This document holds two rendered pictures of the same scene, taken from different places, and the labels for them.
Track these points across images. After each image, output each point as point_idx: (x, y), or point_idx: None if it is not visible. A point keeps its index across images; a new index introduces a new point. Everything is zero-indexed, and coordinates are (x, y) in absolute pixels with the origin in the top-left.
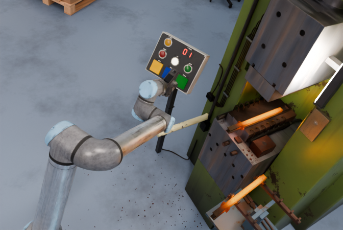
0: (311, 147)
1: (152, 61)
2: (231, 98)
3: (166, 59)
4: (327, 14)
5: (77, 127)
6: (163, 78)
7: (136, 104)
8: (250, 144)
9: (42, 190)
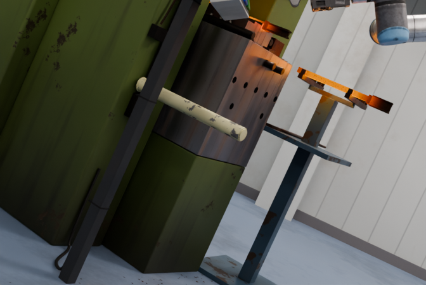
0: (288, 8)
1: None
2: (198, 9)
3: None
4: None
5: None
6: None
7: (405, 16)
8: (272, 47)
9: None
